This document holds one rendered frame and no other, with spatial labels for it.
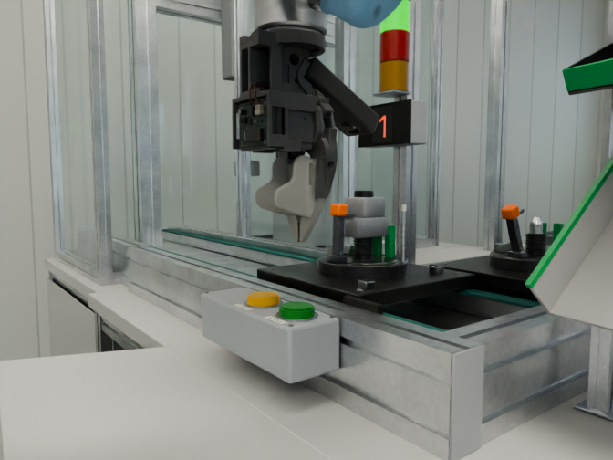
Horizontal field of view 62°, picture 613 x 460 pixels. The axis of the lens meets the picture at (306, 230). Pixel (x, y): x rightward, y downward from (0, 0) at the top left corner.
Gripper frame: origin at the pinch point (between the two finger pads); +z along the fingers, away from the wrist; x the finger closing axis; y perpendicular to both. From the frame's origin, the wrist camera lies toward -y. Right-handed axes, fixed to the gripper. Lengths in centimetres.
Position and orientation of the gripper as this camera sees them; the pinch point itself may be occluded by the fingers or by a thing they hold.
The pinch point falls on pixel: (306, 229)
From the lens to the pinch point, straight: 55.8
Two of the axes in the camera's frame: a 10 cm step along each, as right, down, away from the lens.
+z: 0.0, 10.0, 0.9
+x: 6.0, 0.8, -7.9
